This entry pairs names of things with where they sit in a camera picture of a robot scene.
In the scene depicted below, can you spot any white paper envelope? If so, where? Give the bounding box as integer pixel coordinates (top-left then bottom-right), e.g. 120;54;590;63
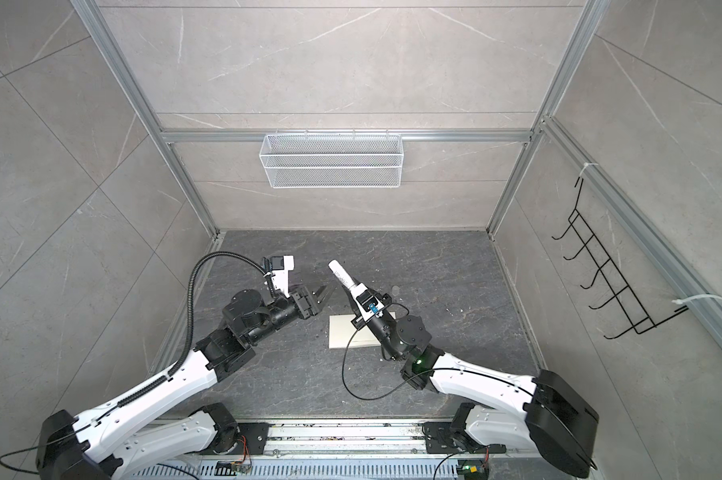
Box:
328;314;380;349

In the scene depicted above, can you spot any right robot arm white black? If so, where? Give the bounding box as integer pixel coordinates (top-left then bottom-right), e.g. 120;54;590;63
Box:
346;286;599;478

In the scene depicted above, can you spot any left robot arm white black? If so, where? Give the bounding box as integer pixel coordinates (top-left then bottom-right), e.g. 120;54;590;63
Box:
36;285;334;479

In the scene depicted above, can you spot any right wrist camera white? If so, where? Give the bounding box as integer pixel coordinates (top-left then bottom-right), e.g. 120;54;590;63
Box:
350;283;384;321

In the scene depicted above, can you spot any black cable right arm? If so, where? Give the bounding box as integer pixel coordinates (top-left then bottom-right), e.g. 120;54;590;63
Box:
341;302;536;402

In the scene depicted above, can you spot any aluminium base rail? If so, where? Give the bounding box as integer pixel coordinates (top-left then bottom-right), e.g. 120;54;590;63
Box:
93;416;596;463

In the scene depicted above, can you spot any white wire mesh basket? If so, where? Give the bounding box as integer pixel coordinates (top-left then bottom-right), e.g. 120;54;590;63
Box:
259;135;405;189

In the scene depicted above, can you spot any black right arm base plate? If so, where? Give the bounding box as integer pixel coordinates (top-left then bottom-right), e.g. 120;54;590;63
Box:
421;422;507;455

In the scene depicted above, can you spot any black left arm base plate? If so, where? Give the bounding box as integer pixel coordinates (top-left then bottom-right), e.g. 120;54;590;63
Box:
211;422;270;456

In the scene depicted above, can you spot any grey slotted cable duct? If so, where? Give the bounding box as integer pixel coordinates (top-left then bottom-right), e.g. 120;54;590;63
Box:
132;458;479;479

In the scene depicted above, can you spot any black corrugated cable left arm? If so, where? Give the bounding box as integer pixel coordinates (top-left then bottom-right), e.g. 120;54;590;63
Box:
117;251;269;409

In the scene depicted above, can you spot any aluminium frame back rail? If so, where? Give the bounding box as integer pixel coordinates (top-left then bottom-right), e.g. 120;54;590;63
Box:
161;128;532;143

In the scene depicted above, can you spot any aluminium frame rail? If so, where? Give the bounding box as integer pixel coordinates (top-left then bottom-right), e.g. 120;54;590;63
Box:
541;117;722;350
161;128;532;143

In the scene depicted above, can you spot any black wire hook rack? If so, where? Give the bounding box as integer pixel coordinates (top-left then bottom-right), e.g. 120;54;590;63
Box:
551;178;689;340

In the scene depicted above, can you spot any aluminium frame right rail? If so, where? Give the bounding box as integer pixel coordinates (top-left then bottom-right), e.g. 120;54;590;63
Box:
541;117;722;350

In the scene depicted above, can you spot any aluminium frame left post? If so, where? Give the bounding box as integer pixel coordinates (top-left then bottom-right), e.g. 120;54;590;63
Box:
71;0;219;239

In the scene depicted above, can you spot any aluminium frame post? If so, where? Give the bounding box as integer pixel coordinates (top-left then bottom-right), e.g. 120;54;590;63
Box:
71;0;219;239
486;0;610;241

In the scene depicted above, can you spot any aluminium frame right post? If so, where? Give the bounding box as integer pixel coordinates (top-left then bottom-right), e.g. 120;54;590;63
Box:
486;0;610;241

